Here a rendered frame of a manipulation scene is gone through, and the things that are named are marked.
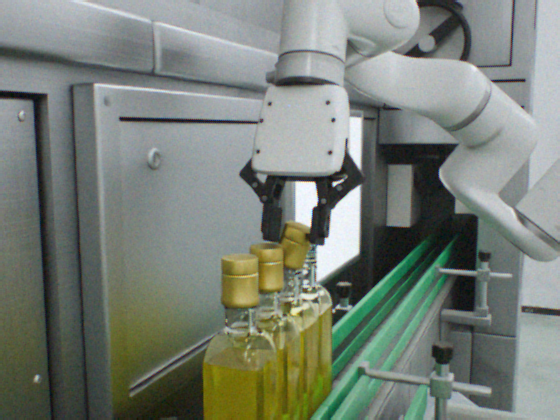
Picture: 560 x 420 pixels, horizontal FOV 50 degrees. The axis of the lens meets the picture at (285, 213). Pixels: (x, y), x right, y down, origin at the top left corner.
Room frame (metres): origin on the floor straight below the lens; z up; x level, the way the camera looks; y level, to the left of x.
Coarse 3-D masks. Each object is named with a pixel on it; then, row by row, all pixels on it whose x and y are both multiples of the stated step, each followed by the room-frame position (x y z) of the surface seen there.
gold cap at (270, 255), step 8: (256, 248) 0.58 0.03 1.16; (264, 248) 0.58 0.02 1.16; (272, 248) 0.58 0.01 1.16; (280, 248) 0.59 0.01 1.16; (264, 256) 0.58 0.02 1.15; (272, 256) 0.58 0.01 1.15; (280, 256) 0.59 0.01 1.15; (264, 264) 0.58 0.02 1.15; (272, 264) 0.58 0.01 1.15; (280, 264) 0.59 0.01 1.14; (264, 272) 0.58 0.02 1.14; (272, 272) 0.58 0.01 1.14; (280, 272) 0.59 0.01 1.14; (264, 280) 0.58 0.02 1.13; (272, 280) 0.58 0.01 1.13; (280, 280) 0.59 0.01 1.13; (264, 288) 0.58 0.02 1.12; (272, 288) 0.58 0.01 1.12; (280, 288) 0.58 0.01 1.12
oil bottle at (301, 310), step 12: (288, 300) 0.63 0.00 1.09; (300, 300) 0.64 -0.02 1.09; (288, 312) 0.62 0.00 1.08; (300, 312) 0.62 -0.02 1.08; (312, 312) 0.64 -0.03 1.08; (300, 324) 0.62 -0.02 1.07; (312, 324) 0.64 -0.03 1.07; (300, 336) 0.61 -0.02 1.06; (312, 336) 0.64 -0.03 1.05; (300, 348) 0.61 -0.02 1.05; (312, 348) 0.64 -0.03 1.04; (300, 360) 0.61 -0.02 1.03; (312, 360) 0.64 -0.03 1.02; (300, 372) 0.61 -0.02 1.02; (312, 372) 0.64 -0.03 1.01; (300, 384) 0.61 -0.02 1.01; (312, 384) 0.64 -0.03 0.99; (300, 396) 0.61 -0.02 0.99; (312, 396) 0.64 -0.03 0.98; (300, 408) 0.61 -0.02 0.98; (312, 408) 0.64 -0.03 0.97
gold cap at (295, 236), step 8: (288, 224) 0.64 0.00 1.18; (296, 224) 0.64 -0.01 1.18; (304, 224) 0.65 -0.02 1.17; (288, 232) 0.63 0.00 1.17; (296, 232) 0.63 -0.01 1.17; (304, 232) 0.63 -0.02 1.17; (280, 240) 0.64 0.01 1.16; (288, 240) 0.63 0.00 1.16; (296, 240) 0.63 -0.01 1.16; (304, 240) 0.63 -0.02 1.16; (288, 248) 0.63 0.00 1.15; (296, 248) 0.63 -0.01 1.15; (304, 248) 0.63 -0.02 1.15; (288, 256) 0.63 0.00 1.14; (296, 256) 0.63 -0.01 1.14; (304, 256) 0.64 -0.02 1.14; (288, 264) 0.63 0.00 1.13; (296, 264) 0.63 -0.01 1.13
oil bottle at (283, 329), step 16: (256, 320) 0.58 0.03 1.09; (272, 320) 0.58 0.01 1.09; (288, 320) 0.59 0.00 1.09; (272, 336) 0.56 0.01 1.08; (288, 336) 0.58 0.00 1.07; (288, 352) 0.57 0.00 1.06; (288, 368) 0.57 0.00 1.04; (288, 384) 0.57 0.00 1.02; (288, 400) 0.57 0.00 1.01; (288, 416) 0.57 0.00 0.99
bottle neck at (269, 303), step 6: (258, 294) 0.58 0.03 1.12; (264, 294) 0.58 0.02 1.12; (270, 294) 0.58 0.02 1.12; (276, 294) 0.58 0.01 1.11; (264, 300) 0.58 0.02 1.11; (270, 300) 0.58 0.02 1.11; (276, 300) 0.58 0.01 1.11; (258, 306) 0.58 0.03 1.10; (264, 306) 0.58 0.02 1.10; (270, 306) 0.58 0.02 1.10; (276, 306) 0.58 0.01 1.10; (258, 312) 0.58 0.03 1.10; (264, 312) 0.58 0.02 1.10; (270, 312) 0.58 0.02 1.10; (276, 312) 0.58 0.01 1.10
